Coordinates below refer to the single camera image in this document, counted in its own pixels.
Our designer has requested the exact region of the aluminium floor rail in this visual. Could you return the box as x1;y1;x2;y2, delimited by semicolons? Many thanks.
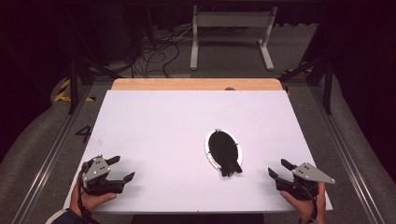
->
10;83;94;224
307;83;387;224

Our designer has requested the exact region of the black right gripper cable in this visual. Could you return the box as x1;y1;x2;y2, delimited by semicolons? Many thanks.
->
297;183;319;224

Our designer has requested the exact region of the bundle of floor cables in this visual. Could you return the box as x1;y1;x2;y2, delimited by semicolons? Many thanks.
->
130;26;200;78

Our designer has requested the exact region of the person's right hand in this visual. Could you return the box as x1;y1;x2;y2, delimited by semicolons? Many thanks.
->
279;181;327;224

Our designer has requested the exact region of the yellow black floor tape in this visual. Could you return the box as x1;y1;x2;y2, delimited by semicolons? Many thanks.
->
54;78;96;103
281;63;314;97

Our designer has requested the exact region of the white metal stand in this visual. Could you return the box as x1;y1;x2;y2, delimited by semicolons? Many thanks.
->
190;5;278;72

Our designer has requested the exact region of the black metal stand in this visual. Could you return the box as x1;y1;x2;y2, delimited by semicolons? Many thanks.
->
278;57;334;116
66;55;125;116

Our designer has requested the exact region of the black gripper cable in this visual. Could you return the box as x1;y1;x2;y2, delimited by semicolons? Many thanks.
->
297;183;319;224
76;162;101;224

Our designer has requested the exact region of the oval silver photo frame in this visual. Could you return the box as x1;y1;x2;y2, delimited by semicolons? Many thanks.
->
204;128;244;177

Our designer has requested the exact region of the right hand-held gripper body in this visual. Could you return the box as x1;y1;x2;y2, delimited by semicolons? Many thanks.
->
275;161;336;202

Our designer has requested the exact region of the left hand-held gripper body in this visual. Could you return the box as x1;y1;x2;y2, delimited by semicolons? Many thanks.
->
79;154;125;197

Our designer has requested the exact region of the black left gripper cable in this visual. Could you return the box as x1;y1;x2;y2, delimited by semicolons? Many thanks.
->
76;162;101;224

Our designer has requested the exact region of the person's left hand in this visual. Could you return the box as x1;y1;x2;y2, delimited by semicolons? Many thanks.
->
68;175;118;218

